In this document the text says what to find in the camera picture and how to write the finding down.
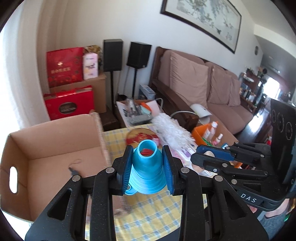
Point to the left black speaker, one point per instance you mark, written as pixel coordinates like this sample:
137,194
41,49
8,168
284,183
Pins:
112,61

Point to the blue collapsible funnel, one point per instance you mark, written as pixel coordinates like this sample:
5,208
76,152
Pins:
147,175

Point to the black clip in box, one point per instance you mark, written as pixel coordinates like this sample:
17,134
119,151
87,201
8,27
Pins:
73,171

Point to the box of clutter behind table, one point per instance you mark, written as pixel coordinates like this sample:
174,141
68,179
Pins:
132,112

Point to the white fluffy duster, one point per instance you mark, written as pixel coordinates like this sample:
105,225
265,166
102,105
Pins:
174,135

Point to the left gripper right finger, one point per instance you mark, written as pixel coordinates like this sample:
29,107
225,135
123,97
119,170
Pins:
182,181

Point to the black speaker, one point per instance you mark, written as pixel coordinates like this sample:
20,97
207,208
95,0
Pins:
138,58
112,61

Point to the red gift box lower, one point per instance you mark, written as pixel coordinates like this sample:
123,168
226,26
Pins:
69,103

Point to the dark wooden shelf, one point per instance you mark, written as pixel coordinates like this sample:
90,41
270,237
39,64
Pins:
250,86

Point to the white lamp device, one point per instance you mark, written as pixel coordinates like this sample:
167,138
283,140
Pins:
200,110

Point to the clear bottle white cap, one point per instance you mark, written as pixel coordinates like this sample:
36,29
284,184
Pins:
210,131

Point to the white curtain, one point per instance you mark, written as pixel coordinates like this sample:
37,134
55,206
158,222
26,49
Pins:
32,29

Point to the red gift bag upper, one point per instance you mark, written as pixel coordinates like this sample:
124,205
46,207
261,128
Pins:
64,66

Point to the yellow plaid tablecloth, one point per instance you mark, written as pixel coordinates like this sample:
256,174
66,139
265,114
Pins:
137,217

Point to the right hand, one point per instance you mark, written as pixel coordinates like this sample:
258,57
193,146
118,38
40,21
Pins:
279,213

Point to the framed ink painting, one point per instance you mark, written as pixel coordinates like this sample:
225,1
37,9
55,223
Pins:
218,19

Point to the orange cardboard box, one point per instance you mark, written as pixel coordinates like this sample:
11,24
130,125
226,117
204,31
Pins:
212,140

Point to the round red cookie tin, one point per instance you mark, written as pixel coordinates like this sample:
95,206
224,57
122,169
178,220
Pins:
136,135

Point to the purple wet wipes pack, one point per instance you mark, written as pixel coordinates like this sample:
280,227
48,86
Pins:
182,153

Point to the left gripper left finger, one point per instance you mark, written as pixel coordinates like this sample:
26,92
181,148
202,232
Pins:
112,181

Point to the small pink bottle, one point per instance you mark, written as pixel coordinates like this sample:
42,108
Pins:
217,140

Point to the large open cardboard box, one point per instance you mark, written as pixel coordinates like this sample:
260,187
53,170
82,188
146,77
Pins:
36,161

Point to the blue white packet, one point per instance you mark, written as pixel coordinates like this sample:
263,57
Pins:
224,146

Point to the brown cardboard box background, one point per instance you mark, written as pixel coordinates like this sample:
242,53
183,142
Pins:
99,90

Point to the brown sofa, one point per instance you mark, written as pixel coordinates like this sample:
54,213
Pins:
182,79

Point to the right black speaker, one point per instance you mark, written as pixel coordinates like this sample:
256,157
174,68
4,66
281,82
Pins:
138,58

